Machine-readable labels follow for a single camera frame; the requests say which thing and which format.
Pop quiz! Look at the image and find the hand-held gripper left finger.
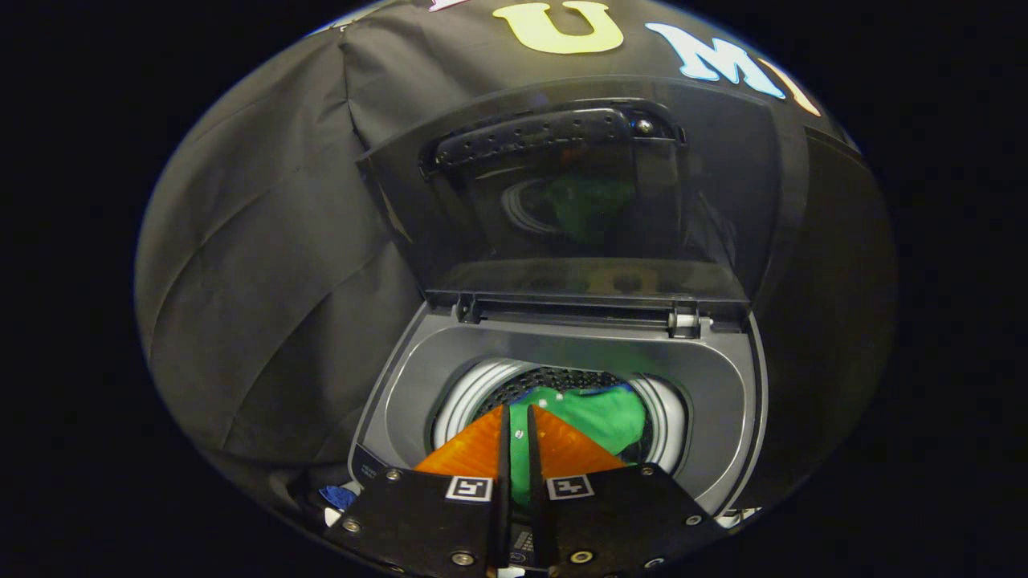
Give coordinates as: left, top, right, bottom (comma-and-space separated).
325, 404, 512, 577

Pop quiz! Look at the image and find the green polo shirt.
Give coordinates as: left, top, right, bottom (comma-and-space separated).
510, 384, 648, 507

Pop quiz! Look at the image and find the dark washing machine lid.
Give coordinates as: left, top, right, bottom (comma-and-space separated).
357, 76, 810, 324

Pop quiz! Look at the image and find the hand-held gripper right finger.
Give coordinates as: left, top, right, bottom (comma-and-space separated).
526, 404, 728, 577

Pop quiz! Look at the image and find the black backdrop cloth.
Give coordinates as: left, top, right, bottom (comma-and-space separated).
135, 0, 864, 515

